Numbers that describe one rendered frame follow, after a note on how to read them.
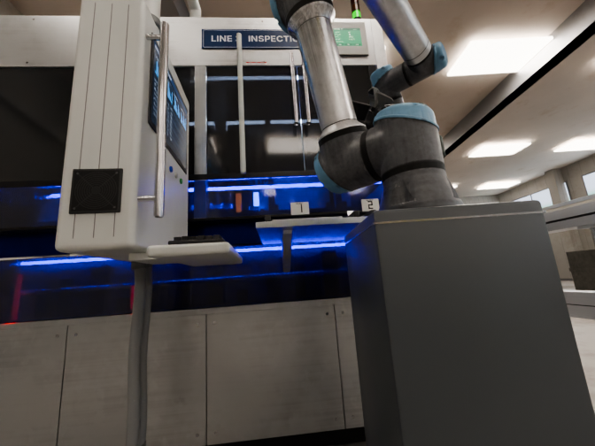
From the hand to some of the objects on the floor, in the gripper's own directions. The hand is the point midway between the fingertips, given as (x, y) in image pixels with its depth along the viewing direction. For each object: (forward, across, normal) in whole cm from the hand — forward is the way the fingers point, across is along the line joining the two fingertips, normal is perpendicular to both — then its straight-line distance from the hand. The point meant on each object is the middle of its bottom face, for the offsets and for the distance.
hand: (358, 119), depth 69 cm
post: (-17, +108, -75) cm, 133 cm away
